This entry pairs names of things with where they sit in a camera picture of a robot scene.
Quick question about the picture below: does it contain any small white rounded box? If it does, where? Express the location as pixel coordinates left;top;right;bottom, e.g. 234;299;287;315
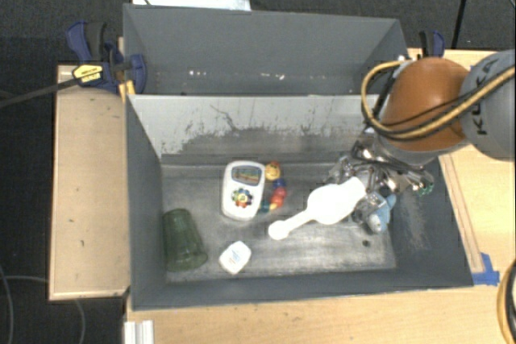
218;240;253;276

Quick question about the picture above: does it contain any grey metal bin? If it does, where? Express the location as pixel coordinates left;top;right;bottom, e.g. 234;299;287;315
122;2;475;311

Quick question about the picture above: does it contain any dark green plastic cup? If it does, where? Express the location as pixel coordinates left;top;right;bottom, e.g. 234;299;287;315
161;208;210;273

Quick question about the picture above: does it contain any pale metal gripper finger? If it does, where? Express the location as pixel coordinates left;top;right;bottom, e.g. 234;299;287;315
352;191;388;226
327;160;358;184

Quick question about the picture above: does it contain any white toy with colourful beads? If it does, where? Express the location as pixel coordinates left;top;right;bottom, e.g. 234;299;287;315
220;160;289;222

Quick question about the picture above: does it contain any pale wood flat board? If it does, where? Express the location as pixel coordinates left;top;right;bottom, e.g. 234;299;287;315
48;64;132;301

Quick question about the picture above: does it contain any blue and white toy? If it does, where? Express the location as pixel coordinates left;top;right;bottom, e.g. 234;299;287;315
364;193;398;235

